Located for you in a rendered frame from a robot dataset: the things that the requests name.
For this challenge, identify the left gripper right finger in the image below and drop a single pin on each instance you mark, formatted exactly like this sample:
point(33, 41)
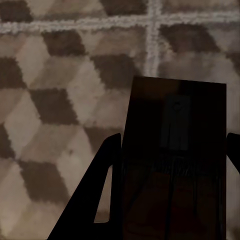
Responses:
point(233, 149)

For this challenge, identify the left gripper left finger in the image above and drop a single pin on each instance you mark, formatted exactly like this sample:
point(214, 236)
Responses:
point(77, 219)

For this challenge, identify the mousetrap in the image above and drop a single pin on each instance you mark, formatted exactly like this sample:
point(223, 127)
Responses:
point(174, 160)

